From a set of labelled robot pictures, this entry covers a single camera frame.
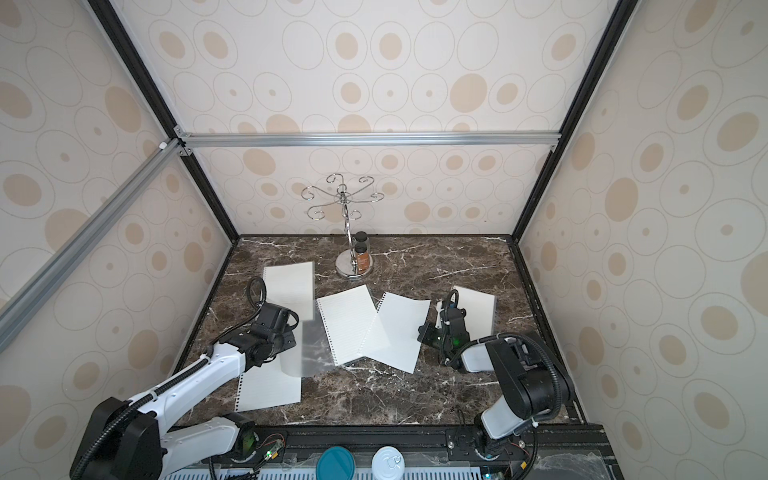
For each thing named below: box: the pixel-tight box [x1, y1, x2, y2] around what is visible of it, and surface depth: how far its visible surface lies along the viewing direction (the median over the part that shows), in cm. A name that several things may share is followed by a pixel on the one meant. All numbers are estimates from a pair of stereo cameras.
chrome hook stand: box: [301, 173, 385, 279], surface depth 91 cm
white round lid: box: [371, 446, 405, 480], surface depth 67 cm
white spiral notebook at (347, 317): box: [316, 284, 377, 366], surface depth 97 cm
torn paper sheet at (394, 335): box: [357, 292, 431, 374], surface depth 95 cm
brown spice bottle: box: [355, 242, 370, 272], surface depth 105 cm
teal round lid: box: [316, 446, 356, 480], surface depth 66 cm
